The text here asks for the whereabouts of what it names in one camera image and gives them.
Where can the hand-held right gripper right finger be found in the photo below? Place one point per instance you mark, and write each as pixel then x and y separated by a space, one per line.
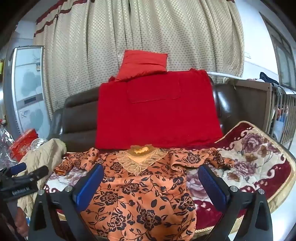
pixel 212 185

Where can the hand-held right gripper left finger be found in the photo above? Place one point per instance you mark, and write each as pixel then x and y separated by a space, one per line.
pixel 90 183

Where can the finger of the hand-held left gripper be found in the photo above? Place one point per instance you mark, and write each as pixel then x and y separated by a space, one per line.
pixel 39 172
pixel 19 168

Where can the orange floral top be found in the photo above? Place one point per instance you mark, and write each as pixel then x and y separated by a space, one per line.
pixel 138 185

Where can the dark clothes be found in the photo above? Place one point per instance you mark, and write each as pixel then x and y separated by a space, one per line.
pixel 268 77

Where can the person's left hand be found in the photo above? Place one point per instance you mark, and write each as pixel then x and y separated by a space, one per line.
pixel 20 222

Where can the beige quilted jacket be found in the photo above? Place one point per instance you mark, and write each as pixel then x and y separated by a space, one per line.
pixel 44 155

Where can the red gift box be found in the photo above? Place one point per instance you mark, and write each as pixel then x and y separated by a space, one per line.
pixel 23 143

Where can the clear plastic wrapping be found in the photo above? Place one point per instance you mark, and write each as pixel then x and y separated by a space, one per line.
pixel 5 143

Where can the silver mosaic ball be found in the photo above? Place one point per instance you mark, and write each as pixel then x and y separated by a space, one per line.
pixel 38 143

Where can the floral plush blanket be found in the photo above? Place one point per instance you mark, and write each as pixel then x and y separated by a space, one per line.
pixel 254 162

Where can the brown leather sofa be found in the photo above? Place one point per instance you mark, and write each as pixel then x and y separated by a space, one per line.
pixel 78 120

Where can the standing air conditioner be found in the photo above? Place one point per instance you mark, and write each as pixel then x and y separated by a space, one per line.
pixel 27 81

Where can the large red cushion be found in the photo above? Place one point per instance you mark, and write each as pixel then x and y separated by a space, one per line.
pixel 157 115

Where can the wooden baby crib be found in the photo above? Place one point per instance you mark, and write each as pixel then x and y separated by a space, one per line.
pixel 254 104

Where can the white bar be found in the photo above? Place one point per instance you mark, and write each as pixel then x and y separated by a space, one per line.
pixel 219 74

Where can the beige dotted curtain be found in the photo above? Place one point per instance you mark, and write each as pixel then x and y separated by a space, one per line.
pixel 92 46

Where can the window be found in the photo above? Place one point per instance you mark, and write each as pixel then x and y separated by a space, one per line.
pixel 282 58

